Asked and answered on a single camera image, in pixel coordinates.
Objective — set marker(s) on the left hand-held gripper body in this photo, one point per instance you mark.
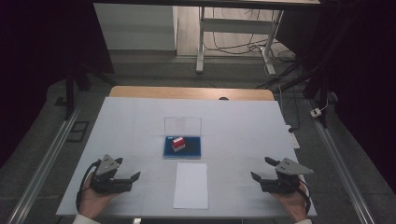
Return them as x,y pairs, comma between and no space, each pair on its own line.
107,185

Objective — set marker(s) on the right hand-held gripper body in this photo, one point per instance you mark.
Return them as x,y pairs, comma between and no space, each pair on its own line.
280,185

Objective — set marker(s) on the red and white stamp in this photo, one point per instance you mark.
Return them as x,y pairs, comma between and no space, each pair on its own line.
178,143

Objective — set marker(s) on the blue ink pad box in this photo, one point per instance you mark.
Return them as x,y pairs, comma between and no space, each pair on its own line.
193,150

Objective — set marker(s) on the person's right hand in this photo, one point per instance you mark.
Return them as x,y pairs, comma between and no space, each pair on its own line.
294,203

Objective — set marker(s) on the person's left hand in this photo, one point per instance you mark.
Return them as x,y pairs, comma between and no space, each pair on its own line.
91,203

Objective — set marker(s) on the white power strip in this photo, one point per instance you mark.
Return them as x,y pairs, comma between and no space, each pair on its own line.
294,140

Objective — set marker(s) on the black floor socket plate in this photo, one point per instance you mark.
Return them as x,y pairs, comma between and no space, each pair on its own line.
77,131

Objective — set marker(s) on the white paper stack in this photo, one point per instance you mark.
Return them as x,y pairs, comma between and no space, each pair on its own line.
191,186

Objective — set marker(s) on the white cabinet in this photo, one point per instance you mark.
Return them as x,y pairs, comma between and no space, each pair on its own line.
134,28

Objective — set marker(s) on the aluminium rail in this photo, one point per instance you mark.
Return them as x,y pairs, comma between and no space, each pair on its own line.
339,161
46,161

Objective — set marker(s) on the white desk frame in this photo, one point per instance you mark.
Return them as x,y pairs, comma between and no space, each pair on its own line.
236,25

